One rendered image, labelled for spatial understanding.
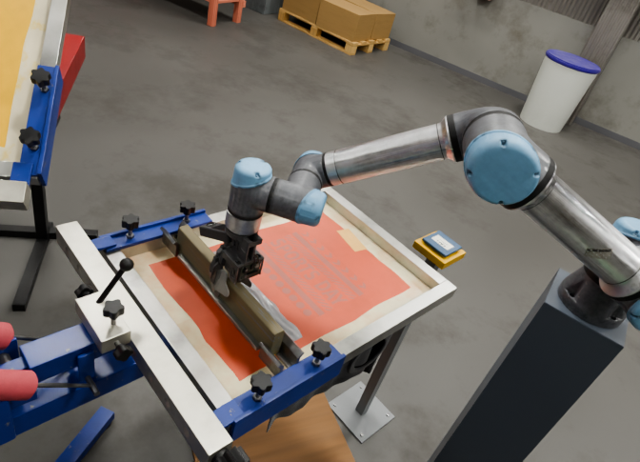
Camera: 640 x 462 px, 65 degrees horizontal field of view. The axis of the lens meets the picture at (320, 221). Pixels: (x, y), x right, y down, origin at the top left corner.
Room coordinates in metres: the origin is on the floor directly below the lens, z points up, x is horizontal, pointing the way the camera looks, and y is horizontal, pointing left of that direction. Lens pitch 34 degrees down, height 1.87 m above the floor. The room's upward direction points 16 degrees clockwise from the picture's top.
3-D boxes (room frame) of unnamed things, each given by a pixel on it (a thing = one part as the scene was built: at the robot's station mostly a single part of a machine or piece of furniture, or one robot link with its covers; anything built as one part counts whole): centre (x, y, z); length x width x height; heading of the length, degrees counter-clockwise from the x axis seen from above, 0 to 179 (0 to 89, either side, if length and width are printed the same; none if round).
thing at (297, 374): (0.67, -0.03, 0.98); 0.30 x 0.05 x 0.07; 141
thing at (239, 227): (0.85, 0.15, 1.24); 0.08 x 0.08 x 0.05
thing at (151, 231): (1.02, 0.40, 0.98); 0.30 x 0.05 x 0.07; 141
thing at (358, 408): (1.40, -0.41, 0.48); 0.22 x 0.22 x 0.96; 51
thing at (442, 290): (1.03, 0.04, 0.97); 0.79 x 0.58 x 0.04; 141
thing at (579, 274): (0.97, -0.66, 1.25); 0.15 x 0.15 x 0.10
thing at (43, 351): (0.60, 0.39, 1.02); 0.17 x 0.06 x 0.05; 141
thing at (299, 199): (0.87, 0.06, 1.31); 0.11 x 0.11 x 0.08; 89
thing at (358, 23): (7.27, 0.58, 0.25); 1.42 x 1.02 x 0.50; 65
